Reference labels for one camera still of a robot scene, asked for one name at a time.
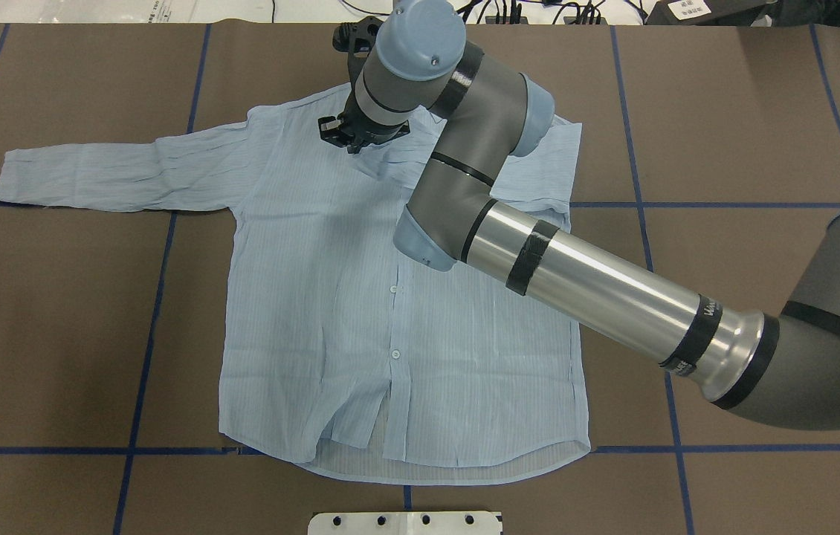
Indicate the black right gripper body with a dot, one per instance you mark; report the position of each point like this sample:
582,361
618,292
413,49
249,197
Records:
369,131

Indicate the light blue button shirt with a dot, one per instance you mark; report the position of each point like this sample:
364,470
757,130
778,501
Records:
342,355

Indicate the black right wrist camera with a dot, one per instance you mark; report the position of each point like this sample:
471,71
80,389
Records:
357,38

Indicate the white central pedestal column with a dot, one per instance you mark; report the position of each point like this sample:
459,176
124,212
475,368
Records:
408,522

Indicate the clear plastic bag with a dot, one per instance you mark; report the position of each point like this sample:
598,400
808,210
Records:
96,12

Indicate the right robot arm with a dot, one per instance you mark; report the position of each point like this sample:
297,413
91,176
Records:
779,370

